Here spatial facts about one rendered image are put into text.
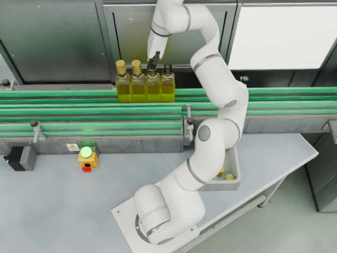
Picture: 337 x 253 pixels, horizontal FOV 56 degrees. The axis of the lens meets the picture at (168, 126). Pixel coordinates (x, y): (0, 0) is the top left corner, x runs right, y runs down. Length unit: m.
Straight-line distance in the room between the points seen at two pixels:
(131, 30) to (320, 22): 0.70
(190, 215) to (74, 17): 0.83
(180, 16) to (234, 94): 0.27
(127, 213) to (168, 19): 0.73
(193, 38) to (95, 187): 0.73
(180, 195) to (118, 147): 0.58
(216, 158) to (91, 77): 0.87
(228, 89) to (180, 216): 0.35
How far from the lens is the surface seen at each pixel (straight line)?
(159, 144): 1.35
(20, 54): 1.50
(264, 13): 1.25
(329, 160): 2.04
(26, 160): 1.43
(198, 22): 0.96
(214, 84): 0.82
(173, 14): 0.92
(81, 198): 1.38
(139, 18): 1.21
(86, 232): 1.33
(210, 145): 0.79
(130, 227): 1.25
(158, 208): 0.93
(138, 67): 1.18
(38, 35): 1.39
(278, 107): 1.41
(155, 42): 1.05
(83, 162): 1.38
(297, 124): 1.52
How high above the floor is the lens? 2.00
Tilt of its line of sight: 57 degrees down
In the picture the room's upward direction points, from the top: straight up
